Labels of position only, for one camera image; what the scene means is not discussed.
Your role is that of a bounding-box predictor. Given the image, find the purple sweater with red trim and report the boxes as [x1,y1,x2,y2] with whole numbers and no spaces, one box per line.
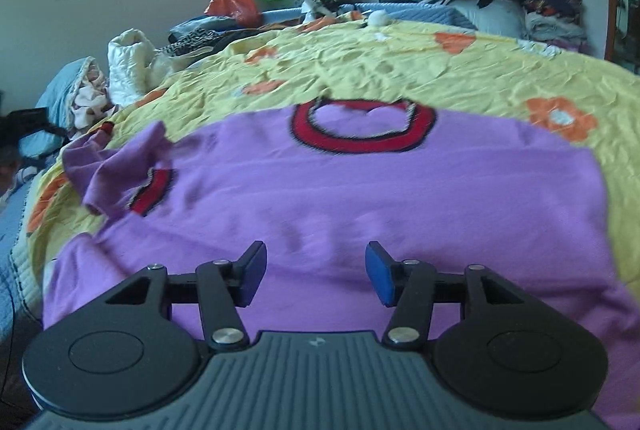
[42,96,640,361]

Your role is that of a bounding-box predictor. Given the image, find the orange plastic bag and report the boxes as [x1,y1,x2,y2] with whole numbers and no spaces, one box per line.
[204,0,263,26]

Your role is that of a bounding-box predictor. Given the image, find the grey pillow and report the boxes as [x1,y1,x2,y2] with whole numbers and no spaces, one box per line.
[452,0,531,38]

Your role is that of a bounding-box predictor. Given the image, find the pink printed cloth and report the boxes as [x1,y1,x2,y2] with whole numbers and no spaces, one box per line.
[70,60,117,131]

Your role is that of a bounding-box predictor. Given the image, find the black patterned clothes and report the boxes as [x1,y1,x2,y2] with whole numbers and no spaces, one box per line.
[162,17,301,58]

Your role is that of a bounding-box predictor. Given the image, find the white quilted blanket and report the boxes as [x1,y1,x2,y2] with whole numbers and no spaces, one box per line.
[107,28,176,103]

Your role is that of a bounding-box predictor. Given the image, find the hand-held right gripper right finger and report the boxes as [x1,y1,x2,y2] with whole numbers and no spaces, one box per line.
[365,241,527,353]

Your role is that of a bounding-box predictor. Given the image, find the yellow floral bedsheet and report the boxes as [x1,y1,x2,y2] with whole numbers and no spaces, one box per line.
[20,12,640,326]

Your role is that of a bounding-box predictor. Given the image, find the blue quilted blanket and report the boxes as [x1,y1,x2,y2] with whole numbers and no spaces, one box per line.
[260,2,476,30]

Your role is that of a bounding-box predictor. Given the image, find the light blue quilted bedspread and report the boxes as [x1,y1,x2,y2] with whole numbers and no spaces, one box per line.
[0,187,51,336]

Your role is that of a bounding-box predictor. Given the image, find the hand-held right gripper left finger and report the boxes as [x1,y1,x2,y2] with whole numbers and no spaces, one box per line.
[105,240,267,353]

